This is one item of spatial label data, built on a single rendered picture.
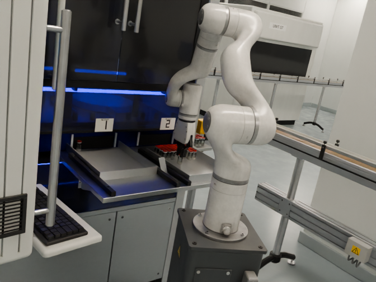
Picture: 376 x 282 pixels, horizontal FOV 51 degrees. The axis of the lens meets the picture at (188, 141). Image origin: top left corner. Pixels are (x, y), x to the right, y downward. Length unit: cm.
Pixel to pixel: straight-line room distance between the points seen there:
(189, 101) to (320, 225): 121
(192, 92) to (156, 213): 74
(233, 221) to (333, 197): 189
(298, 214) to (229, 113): 150
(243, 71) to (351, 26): 950
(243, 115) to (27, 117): 60
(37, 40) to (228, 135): 58
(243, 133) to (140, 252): 119
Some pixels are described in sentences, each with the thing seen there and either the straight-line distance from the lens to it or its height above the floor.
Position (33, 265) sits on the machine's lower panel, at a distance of 195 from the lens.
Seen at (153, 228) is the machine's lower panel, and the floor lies 44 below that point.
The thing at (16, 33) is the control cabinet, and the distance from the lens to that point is 100.
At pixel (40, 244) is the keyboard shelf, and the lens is 129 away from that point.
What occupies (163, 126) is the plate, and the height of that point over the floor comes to 101.
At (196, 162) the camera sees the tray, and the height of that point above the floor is 88.
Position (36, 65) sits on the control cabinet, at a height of 134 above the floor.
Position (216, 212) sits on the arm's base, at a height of 94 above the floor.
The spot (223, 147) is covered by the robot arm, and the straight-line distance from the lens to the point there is 119.
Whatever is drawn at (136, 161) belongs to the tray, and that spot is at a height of 88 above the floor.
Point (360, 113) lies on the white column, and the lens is 298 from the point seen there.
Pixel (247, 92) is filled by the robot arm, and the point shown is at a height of 132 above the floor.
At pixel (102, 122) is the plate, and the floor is 103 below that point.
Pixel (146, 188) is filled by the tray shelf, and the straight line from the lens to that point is 152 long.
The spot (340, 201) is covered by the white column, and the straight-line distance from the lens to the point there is 311.
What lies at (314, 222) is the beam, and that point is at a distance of 254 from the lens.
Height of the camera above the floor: 149
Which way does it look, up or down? 16 degrees down
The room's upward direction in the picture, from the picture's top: 10 degrees clockwise
